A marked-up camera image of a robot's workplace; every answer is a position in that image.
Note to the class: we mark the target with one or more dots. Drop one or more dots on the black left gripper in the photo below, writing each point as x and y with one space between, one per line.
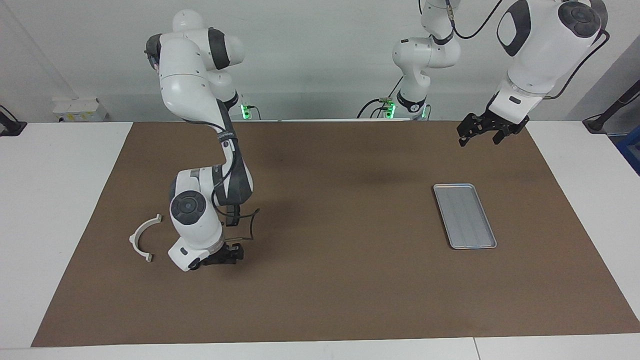
492 122

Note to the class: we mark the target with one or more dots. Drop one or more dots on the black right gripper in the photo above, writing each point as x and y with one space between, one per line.
212 257

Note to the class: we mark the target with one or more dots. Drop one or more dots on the brown table mat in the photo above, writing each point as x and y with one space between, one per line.
340 280

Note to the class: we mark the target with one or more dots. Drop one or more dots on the white wall box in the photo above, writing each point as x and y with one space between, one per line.
75 116

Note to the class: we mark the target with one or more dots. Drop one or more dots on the silver metal tray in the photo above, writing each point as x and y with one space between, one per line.
465 217

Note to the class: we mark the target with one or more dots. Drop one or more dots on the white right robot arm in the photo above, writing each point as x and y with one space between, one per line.
185 80

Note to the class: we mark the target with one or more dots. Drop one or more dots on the blue bin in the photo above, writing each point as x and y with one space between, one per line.
632 150

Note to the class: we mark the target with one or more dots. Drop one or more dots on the white semicircular bracket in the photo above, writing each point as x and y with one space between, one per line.
132 239

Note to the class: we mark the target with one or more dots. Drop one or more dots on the black clamp mount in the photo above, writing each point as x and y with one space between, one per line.
10 127

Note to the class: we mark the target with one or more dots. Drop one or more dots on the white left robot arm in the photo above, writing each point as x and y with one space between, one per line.
540 45

